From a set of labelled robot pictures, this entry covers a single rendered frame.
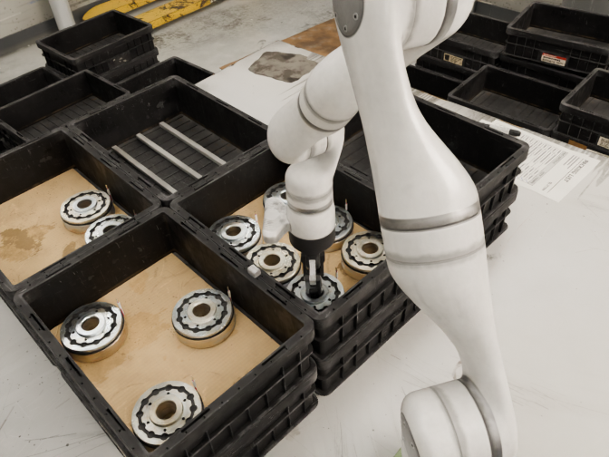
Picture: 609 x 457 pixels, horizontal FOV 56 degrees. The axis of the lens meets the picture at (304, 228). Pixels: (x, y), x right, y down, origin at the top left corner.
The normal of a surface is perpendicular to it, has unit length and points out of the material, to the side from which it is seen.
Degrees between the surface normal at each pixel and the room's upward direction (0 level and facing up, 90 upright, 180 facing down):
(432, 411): 3
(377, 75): 80
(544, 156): 0
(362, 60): 85
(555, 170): 0
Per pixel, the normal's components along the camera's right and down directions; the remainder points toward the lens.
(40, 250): -0.05, -0.73
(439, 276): -0.13, 0.33
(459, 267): 0.25, 0.24
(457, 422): -0.03, -0.49
